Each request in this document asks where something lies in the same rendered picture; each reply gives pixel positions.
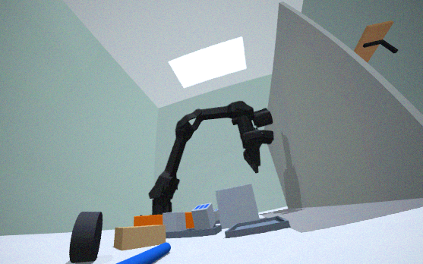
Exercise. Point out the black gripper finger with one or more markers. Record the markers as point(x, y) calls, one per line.
point(252, 148)
point(250, 161)

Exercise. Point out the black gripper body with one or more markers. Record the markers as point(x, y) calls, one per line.
point(249, 134)

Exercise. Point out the blue cylinder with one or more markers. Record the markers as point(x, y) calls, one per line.
point(149, 256)

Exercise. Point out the grey wall panel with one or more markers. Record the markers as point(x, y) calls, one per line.
point(342, 133)

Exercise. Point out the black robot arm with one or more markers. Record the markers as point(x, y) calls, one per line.
point(241, 115)

